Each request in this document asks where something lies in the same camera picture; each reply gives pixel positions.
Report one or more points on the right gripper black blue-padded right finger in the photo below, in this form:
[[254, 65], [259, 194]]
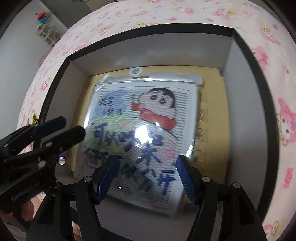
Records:
[[225, 212]]

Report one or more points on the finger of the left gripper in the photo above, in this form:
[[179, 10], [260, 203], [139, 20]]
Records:
[[27, 134], [67, 138]]

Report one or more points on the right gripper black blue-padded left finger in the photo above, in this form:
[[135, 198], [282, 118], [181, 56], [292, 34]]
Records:
[[90, 192]]

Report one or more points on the cartoon diamond painting pack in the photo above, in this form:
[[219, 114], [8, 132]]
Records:
[[149, 121]]

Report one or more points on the person's left hand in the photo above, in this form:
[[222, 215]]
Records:
[[27, 211]]

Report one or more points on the yellow crumpled wrapper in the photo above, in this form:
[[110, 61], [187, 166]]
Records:
[[33, 120]]

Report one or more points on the flat brown cardboard box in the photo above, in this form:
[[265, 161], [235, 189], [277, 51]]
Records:
[[211, 144]]

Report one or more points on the white shelf with toys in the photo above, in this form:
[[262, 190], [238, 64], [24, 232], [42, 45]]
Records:
[[45, 30]]

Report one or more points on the pink cartoon print bedsheet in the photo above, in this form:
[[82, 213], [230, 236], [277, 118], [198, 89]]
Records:
[[255, 25]]

